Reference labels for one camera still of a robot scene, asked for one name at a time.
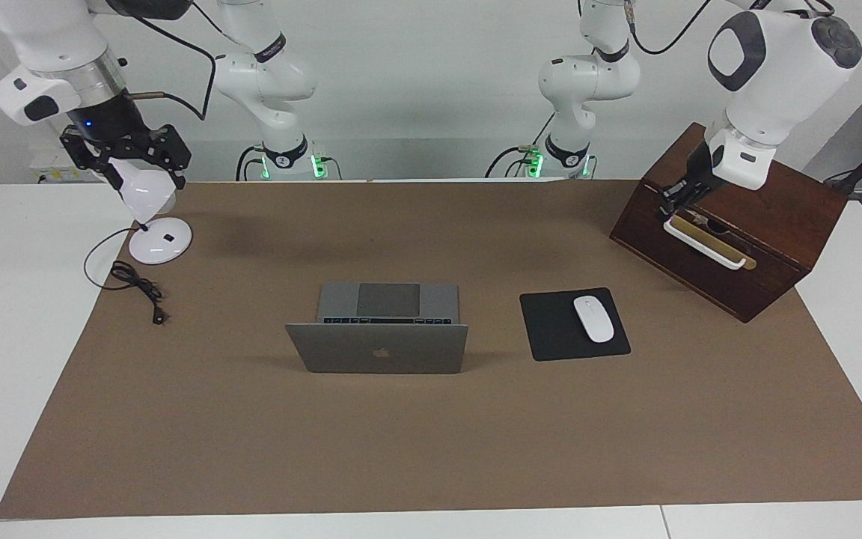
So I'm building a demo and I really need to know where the white computer mouse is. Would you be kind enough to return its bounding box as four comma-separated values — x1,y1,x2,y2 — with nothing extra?
572,295,617,344

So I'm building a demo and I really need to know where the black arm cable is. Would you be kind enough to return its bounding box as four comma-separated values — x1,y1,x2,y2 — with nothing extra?
625,0,713,56
127,14,217,121

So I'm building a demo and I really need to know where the white box handle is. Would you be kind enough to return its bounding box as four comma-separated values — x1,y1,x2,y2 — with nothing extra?
662,214,747,271

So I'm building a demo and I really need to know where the grey aluminium laptop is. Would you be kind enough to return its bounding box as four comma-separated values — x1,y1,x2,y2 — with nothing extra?
284,281,470,376

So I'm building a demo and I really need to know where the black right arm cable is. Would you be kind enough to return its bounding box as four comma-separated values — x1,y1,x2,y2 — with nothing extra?
127,14,217,121

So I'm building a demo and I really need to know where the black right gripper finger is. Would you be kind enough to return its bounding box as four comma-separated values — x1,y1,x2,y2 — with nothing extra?
64,145,124,189
150,125,192,189

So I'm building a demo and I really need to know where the black lamp power cable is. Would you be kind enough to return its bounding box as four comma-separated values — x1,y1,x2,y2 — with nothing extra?
84,224,171,326

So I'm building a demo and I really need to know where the brown table mat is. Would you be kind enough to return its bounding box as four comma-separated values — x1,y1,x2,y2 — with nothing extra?
0,179,862,520

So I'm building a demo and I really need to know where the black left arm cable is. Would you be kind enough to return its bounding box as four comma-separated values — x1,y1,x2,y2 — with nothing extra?
625,0,713,56

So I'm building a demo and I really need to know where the white desk lamp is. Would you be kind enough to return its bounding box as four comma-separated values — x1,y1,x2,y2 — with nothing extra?
117,156,195,266

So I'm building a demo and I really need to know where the white and yellow box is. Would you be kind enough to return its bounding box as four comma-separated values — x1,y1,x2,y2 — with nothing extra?
30,145,103,185

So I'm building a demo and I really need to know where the black mouse pad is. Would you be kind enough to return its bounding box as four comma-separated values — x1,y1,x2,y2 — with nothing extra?
519,287,632,363

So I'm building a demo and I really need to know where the gold metal handle plate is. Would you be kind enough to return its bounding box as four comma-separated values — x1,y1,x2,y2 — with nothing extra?
688,213,758,271

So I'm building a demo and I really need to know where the dark brown wooden box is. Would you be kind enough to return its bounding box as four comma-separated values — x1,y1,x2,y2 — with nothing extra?
610,121,849,324

